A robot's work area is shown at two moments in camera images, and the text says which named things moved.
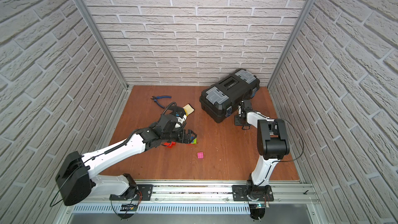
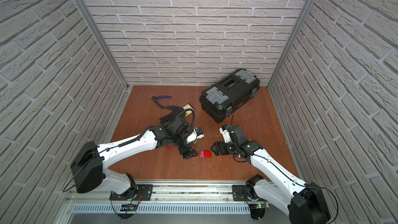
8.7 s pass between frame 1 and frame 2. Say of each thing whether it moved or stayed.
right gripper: moved
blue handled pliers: stayed
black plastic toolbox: stayed
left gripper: moved
